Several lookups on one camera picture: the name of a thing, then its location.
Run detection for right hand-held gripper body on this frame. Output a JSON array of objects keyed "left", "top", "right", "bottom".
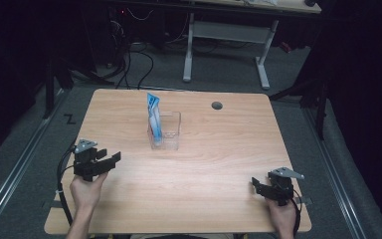
[{"left": 266, "top": 166, "right": 305, "bottom": 207}]

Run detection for blue white toothpaste tube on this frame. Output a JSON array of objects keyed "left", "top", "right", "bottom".
[{"left": 146, "top": 92, "right": 164, "bottom": 147}]

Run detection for person's right hand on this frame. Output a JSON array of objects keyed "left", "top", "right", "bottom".
[{"left": 266, "top": 197, "right": 297, "bottom": 234}]

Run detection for black metal stand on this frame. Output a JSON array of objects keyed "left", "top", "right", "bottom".
[
  {"left": 42, "top": 54, "right": 115, "bottom": 120},
  {"left": 268, "top": 74, "right": 330, "bottom": 141}
]

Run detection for white-framed wooden desk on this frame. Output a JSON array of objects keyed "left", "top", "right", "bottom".
[{"left": 182, "top": 0, "right": 323, "bottom": 91}]

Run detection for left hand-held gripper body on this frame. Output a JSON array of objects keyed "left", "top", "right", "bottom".
[{"left": 73, "top": 138, "right": 109, "bottom": 182}]

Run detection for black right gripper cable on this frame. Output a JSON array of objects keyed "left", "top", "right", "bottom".
[{"left": 290, "top": 188, "right": 302, "bottom": 237}]

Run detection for dark computer equipment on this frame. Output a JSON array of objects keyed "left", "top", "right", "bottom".
[{"left": 107, "top": 5, "right": 131, "bottom": 69}]

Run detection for black floor cables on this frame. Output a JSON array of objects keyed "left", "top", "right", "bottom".
[{"left": 110, "top": 19, "right": 155, "bottom": 91}]

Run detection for metal floor rail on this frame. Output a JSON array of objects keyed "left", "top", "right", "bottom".
[
  {"left": 301, "top": 107, "right": 368, "bottom": 239},
  {"left": 0, "top": 89, "right": 68, "bottom": 238}
]

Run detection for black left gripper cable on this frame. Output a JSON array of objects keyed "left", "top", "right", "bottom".
[{"left": 56, "top": 140, "right": 79, "bottom": 227}]

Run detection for clear plastic container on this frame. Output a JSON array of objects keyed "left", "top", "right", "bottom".
[{"left": 146, "top": 110, "right": 183, "bottom": 151}]

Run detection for person's left hand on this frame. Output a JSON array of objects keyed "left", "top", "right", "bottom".
[{"left": 70, "top": 171, "right": 109, "bottom": 214}]

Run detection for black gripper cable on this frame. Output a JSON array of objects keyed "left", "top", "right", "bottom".
[
  {"left": 290, "top": 188, "right": 302, "bottom": 237},
  {"left": 56, "top": 140, "right": 79, "bottom": 227}
]

